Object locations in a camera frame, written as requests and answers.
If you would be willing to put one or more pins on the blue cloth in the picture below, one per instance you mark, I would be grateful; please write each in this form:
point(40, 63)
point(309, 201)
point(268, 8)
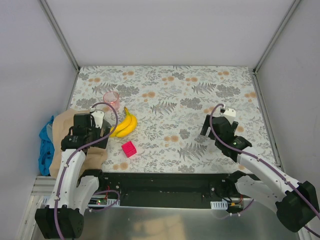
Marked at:
point(47, 150)

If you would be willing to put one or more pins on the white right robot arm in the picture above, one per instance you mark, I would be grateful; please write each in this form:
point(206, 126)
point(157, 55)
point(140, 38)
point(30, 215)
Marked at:
point(294, 203)

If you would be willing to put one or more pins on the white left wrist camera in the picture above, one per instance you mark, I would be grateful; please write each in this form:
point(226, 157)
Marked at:
point(98, 116)

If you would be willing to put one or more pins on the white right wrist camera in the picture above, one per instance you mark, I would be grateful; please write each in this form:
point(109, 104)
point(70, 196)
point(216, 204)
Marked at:
point(228, 113)

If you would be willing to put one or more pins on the pink toy cube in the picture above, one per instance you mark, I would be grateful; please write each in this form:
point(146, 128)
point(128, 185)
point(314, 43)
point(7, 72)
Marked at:
point(129, 149)

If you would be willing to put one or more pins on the aluminium frame post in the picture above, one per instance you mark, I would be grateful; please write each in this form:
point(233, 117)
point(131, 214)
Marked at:
point(283, 23)
point(59, 34)

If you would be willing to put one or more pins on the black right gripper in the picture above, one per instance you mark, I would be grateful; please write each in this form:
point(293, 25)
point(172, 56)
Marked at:
point(208, 124)

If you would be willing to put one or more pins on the pink plastic cup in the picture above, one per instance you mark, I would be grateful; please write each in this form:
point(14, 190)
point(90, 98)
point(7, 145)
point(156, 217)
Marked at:
point(112, 97)

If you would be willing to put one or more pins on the yellow banana bunch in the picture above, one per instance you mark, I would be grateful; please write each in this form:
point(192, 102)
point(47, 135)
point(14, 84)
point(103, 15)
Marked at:
point(127, 126)

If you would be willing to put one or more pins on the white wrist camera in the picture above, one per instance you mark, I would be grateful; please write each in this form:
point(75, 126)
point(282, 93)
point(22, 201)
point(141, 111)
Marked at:
point(228, 113)
point(98, 116)

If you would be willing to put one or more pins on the right aluminium frame post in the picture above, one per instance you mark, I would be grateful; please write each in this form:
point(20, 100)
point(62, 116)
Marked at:
point(283, 23)

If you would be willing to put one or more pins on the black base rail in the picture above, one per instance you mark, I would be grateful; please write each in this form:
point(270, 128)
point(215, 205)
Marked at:
point(168, 190)

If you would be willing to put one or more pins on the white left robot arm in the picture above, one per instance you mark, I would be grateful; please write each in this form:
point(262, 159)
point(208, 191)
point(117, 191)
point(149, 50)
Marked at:
point(76, 166)

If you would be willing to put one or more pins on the beige cloth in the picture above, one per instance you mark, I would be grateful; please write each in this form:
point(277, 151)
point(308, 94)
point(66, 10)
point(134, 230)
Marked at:
point(60, 128)

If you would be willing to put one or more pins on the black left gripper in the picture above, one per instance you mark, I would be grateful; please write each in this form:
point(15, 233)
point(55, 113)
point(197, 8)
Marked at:
point(103, 135)

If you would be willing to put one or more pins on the floral tablecloth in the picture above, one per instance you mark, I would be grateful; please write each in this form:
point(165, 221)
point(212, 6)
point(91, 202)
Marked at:
point(171, 104)

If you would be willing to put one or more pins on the left aluminium frame post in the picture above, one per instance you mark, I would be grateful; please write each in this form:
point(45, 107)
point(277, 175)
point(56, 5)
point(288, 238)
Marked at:
point(59, 34)

